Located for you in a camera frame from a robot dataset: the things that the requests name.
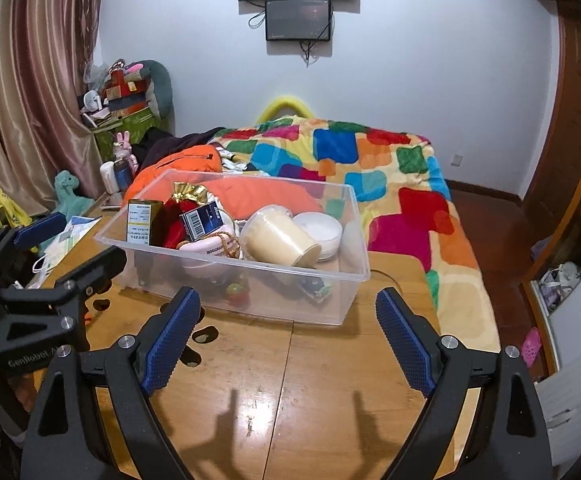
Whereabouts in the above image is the dark green spray bottle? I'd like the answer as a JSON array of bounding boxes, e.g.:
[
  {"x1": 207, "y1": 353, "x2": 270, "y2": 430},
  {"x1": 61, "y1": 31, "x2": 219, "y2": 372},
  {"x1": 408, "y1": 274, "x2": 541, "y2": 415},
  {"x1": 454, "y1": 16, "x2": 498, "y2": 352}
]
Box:
[{"x1": 126, "y1": 198, "x2": 164, "y2": 246}]

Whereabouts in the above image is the red velvet pouch gold trim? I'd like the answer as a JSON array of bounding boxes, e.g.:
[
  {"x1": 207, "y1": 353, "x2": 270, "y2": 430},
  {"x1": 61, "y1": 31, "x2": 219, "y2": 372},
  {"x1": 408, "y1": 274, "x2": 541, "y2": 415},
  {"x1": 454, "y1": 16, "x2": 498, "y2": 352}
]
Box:
[{"x1": 161, "y1": 181, "x2": 208, "y2": 249}]

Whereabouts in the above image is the blue card box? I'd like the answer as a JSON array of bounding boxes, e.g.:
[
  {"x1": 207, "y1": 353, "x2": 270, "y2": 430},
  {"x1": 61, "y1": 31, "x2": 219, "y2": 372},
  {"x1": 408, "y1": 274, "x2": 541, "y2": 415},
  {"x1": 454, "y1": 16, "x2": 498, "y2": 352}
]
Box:
[{"x1": 180, "y1": 202, "x2": 224, "y2": 243}]

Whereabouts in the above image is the pink round device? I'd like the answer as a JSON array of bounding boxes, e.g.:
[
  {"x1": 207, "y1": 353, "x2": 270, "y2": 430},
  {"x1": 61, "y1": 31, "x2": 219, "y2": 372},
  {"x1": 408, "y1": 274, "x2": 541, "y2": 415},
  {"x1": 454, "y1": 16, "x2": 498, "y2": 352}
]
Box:
[{"x1": 171, "y1": 234, "x2": 235, "y2": 283}]

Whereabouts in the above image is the gourd charm with gold cord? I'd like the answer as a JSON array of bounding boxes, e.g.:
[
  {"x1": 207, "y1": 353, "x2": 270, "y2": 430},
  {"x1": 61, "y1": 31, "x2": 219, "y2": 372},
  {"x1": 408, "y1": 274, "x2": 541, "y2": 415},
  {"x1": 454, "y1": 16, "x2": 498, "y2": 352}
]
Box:
[{"x1": 210, "y1": 232, "x2": 252, "y2": 309}]

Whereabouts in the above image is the beige cylindrical container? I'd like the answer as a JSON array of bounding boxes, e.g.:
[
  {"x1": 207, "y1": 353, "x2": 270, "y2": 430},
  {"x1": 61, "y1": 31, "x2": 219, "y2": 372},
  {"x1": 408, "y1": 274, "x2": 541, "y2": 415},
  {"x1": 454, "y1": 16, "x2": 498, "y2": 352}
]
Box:
[{"x1": 240, "y1": 205, "x2": 321, "y2": 268}]

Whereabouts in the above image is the green mahjong tile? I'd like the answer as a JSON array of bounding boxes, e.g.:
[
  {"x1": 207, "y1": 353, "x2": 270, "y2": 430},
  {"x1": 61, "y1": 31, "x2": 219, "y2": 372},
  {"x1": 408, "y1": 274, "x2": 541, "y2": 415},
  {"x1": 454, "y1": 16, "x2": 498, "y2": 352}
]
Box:
[{"x1": 300, "y1": 276, "x2": 332, "y2": 304}]

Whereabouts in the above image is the white round plastic jar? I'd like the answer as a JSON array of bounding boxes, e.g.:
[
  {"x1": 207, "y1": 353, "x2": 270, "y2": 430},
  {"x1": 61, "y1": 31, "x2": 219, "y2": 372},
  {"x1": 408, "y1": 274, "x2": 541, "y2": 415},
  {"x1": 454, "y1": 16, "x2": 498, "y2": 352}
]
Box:
[{"x1": 293, "y1": 212, "x2": 343, "y2": 262}]

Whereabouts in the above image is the teal dinosaur plush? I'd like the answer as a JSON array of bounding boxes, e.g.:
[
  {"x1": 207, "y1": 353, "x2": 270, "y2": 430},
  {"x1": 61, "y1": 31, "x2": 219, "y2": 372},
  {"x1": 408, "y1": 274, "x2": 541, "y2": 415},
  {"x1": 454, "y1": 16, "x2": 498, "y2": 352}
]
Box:
[{"x1": 54, "y1": 170, "x2": 95, "y2": 220}]

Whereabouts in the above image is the white cup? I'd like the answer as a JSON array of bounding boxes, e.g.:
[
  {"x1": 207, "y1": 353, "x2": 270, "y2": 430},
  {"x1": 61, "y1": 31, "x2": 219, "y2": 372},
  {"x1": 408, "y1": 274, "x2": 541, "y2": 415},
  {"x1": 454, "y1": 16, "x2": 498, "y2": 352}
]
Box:
[{"x1": 100, "y1": 162, "x2": 119, "y2": 195}]

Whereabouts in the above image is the pink bunny figure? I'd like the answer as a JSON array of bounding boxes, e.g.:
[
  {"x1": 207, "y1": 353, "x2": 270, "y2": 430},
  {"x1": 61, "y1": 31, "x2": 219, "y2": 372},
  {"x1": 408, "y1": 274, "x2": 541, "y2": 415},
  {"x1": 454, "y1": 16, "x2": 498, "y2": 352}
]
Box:
[{"x1": 112, "y1": 131, "x2": 138, "y2": 174}]

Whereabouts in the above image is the orange puffer jacket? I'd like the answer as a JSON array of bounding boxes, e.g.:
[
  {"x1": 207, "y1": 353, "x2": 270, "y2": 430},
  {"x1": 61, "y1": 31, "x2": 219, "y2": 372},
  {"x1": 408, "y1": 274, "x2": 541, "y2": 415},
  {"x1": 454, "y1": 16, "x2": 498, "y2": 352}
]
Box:
[{"x1": 122, "y1": 145, "x2": 324, "y2": 220}]

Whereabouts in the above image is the green box stack of toys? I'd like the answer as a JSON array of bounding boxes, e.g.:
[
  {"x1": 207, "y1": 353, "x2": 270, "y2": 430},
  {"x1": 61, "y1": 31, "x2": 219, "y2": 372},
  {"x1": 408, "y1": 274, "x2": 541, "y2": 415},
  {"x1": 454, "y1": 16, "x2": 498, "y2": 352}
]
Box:
[{"x1": 78, "y1": 58, "x2": 173, "y2": 162}]

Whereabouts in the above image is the grey shark plush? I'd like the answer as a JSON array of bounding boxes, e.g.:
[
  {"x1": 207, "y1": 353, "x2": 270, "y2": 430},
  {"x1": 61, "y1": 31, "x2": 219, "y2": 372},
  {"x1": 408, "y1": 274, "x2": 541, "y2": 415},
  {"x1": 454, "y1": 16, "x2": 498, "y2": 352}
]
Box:
[{"x1": 138, "y1": 60, "x2": 173, "y2": 119}]

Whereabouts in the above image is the clear plastic storage bin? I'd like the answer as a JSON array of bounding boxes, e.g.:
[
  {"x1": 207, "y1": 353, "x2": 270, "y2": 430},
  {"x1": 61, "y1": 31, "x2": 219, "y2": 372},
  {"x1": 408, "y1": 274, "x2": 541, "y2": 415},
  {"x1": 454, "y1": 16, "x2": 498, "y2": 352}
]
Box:
[{"x1": 95, "y1": 169, "x2": 370, "y2": 325}]

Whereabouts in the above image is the pink satin curtain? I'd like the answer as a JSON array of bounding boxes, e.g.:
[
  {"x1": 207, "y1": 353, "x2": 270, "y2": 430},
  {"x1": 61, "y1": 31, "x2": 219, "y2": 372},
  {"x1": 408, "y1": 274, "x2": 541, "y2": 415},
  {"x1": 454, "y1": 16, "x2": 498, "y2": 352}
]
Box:
[{"x1": 0, "y1": 0, "x2": 103, "y2": 214}]

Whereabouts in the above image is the colourful patchwork blanket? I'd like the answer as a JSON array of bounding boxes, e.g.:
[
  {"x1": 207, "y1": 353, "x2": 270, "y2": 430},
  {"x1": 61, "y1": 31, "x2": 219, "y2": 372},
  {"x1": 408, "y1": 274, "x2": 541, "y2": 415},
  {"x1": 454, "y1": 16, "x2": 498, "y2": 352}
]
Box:
[{"x1": 211, "y1": 116, "x2": 500, "y2": 351}]

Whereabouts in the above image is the yellow pillow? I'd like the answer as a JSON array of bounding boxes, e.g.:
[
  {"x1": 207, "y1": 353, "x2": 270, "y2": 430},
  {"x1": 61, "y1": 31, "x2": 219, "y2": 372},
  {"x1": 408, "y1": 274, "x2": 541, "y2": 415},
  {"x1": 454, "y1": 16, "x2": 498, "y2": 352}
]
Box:
[{"x1": 256, "y1": 96, "x2": 315, "y2": 124}]

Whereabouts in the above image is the small wall monitor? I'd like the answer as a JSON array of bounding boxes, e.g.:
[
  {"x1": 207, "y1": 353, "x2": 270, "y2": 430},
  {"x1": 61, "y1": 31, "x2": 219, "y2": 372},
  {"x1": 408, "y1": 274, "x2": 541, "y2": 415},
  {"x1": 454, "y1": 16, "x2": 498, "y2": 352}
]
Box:
[{"x1": 264, "y1": 0, "x2": 332, "y2": 41}]

